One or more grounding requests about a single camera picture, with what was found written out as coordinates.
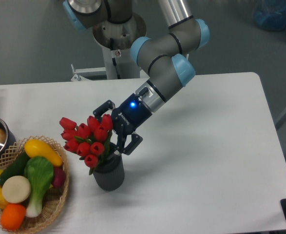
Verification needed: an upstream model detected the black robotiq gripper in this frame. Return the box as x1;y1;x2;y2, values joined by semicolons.
93;94;152;159

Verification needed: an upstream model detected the red tulip bouquet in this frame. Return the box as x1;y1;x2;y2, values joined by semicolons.
59;114;113;175

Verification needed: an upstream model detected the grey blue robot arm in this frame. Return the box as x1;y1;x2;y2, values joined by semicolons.
63;0;210;155

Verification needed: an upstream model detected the dark grey ribbed vase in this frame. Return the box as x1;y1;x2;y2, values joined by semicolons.
93;143;125;191

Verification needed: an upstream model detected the red radish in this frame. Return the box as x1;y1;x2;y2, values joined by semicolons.
52;167;66;188

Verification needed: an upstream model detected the yellow squash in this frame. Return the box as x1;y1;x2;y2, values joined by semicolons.
24;139;63;167

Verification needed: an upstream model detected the green bok choy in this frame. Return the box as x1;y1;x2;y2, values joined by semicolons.
24;156;54;218

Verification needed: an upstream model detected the woven wicker basket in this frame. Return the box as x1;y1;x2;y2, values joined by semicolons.
0;136;69;234

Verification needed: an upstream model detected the green cucumber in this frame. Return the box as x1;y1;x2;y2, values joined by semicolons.
0;151;30;186

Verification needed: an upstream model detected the white round onion slice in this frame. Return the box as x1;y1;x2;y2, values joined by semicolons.
2;175;31;203

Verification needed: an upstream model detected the orange fruit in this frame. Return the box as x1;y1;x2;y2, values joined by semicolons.
0;203;26;231

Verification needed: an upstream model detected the blue plastic bag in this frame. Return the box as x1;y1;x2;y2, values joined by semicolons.
252;0;286;33

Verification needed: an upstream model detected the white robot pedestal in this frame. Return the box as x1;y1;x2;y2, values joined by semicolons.
72;13;147;81

